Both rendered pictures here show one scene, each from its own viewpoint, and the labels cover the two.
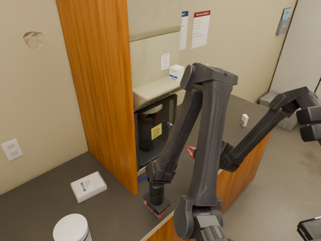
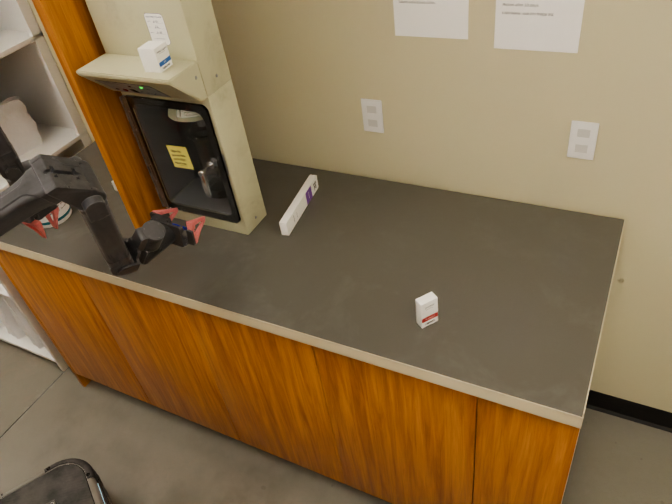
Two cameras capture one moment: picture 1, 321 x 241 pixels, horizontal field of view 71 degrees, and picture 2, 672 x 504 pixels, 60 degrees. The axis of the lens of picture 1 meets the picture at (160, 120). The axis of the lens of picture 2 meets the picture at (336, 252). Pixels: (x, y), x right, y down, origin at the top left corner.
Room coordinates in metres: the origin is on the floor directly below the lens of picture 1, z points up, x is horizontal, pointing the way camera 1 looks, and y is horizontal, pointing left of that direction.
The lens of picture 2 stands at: (1.05, -1.58, 2.06)
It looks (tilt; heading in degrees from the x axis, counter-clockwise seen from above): 40 degrees down; 77
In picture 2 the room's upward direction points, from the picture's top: 10 degrees counter-clockwise
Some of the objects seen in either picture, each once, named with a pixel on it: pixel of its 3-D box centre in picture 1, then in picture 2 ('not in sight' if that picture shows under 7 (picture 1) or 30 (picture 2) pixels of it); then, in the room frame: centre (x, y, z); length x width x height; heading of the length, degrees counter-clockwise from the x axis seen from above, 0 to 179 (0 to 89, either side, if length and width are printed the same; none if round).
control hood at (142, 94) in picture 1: (164, 93); (141, 84); (0.96, -0.01, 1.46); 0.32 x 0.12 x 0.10; 135
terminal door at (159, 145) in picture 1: (156, 133); (183, 161); (1.00, 0.02, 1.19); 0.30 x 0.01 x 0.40; 134
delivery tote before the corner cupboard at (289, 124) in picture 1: (281, 111); not in sight; (2.95, -1.85, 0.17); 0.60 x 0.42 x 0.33; 43
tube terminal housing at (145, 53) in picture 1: (140, 103); (197, 99); (1.09, 0.11, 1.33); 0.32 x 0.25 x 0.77; 135
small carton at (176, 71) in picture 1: (176, 72); (155, 56); (1.02, -0.07, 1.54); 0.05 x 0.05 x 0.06; 50
